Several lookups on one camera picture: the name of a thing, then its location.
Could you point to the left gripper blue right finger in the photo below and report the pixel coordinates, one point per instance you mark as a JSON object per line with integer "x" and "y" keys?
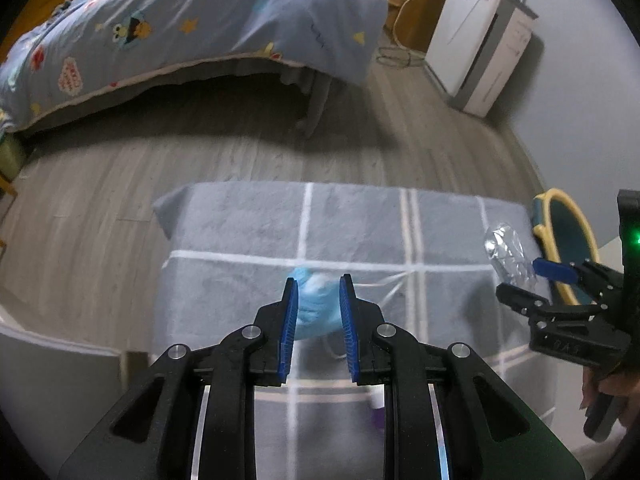
{"x": 367, "y": 361}

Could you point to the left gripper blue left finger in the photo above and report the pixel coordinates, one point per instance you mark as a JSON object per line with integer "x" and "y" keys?
{"x": 271, "y": 362}

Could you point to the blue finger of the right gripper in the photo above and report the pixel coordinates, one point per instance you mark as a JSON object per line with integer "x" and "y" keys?
{"x": 520, "y": 300}
{"x": 555, "y": 271}

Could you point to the blue face mask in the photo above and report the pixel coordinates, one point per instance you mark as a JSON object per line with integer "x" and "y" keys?
{"x": 319, "y": 311}

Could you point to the clear plastic bag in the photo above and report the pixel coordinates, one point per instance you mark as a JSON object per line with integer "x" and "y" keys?
{"x": 507, "y": 256}

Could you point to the person's right hand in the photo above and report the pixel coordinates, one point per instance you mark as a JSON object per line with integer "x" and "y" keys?
{"x": 625, "y": 385}

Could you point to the teal bin with yellow rim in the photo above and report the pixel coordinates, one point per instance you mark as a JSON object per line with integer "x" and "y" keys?
{"x": 562, "y": 230}

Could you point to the purple wrapper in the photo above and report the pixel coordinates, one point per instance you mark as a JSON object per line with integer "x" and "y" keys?
{"x": 377, "y": 405}

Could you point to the grey checked cushion mat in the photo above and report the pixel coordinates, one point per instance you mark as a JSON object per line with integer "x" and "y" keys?
{"x": 419, "y": 255}

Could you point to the white grey air purifier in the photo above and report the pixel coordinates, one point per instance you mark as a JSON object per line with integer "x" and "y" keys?
{"x": 475, "y": 48}

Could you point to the wooden cabinet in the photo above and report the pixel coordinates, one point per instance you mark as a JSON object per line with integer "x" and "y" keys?
{"x": 411, "y": 23}

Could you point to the bed with blue cartoon quilt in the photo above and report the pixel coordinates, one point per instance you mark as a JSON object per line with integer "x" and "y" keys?
{"x": 93, "y": 47}

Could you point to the wooden headboard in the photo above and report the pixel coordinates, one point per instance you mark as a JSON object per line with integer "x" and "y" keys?
{"x": 32, "y": 14}

